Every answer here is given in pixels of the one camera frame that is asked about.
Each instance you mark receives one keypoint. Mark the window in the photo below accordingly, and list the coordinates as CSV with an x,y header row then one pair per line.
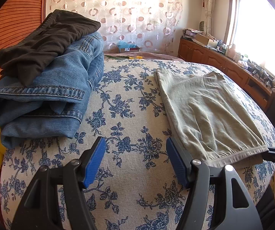
x,y
262,21

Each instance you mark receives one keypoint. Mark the blue floral bedsheet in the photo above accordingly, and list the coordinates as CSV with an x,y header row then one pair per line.
x,y
132,115

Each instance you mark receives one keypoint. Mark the colourful flower blanket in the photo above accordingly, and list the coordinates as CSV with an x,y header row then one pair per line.
x,y
147,56

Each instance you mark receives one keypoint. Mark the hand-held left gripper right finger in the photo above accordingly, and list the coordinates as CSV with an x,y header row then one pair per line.
x,y
178,165

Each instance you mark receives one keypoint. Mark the wooden cabinet counter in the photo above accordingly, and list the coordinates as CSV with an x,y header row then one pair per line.
x,y
214,60

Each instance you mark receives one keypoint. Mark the folded black pants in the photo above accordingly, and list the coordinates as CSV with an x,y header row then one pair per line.
x,y
48,43

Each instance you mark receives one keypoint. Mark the white patterned window curtain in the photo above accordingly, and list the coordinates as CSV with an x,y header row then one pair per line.
x,y
208,7

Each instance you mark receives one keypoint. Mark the grey-green pants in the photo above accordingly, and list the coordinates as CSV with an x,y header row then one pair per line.
x,y
204,115

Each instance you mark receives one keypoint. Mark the sheer circle-pattern curtain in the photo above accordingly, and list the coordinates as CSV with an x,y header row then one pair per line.
x,y
127,12

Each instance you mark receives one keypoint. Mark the wooden slatted wardrobe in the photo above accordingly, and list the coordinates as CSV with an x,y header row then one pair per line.
x,y
12,24

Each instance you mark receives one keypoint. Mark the open cardboard box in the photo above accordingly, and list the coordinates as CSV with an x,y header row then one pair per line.
x,y
205,40

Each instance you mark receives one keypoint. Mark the black tools on counter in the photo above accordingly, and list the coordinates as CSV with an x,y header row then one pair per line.
x,y
263,74

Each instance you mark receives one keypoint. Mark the box with blue bag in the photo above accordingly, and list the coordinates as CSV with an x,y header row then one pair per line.
x,y
127,47

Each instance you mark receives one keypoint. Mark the folded blue jeans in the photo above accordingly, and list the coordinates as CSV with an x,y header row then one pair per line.
x,y
56,105

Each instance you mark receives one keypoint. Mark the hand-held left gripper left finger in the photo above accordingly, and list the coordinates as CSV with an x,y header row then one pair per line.
x,y
94,163

